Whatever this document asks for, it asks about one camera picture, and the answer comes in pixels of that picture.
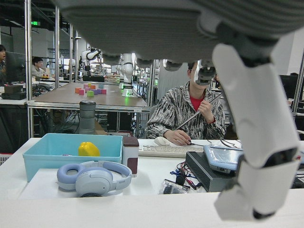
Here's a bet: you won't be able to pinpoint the person in patterned jacket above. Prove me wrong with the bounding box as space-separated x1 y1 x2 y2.
145 60 227 146

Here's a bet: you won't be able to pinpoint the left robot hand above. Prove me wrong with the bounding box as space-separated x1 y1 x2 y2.
51 0 304 220

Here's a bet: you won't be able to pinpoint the red and black wires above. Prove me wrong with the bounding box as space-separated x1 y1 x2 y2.
170 161 203 190

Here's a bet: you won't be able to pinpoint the light blue headphones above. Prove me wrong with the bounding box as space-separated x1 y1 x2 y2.
56 161 133 198

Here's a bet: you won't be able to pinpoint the standing background person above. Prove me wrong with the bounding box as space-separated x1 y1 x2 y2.
0 44 8 86

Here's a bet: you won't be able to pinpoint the clear bag of parts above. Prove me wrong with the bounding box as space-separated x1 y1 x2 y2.
163 179 191 195

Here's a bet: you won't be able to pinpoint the thin metal rod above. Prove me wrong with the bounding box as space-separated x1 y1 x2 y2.
175 92 225 131

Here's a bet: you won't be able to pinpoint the white computer keyboard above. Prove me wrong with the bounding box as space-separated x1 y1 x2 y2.
138 144 205 159

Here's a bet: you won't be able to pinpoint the black controller box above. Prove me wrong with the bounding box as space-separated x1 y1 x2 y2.
185 151 238 192

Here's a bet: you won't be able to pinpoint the grey robot teach pendant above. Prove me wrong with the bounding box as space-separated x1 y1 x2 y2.
203 144 244 173

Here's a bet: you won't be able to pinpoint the seated background person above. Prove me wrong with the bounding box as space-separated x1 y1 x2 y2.
31 57 49 82

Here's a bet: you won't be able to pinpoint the light blue plastic bin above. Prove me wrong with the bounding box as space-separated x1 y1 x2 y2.
22 133 124 182

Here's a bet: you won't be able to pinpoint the brown background table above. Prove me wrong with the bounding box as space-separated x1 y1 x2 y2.
27 82 148 113

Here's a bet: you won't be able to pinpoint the black background monitor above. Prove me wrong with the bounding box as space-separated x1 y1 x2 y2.
4 51 26 84

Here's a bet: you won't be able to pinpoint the white computer mouse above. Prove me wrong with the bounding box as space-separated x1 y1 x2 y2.
153 137 171 146

